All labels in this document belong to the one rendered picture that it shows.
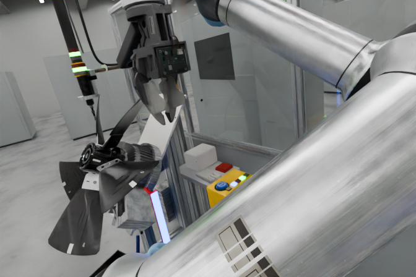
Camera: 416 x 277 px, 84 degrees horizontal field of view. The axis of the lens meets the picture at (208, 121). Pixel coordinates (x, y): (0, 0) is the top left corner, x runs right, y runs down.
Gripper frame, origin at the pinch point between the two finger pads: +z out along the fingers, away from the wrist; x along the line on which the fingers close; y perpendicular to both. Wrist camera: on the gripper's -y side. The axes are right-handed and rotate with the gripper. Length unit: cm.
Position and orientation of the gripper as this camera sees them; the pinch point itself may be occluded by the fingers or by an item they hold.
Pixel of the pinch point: (164, 117)
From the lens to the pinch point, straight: 48.3
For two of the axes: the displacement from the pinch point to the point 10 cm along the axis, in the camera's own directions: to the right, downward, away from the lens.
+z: 1.6, 9.5, 2.8
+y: 6.7, 1.0, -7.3
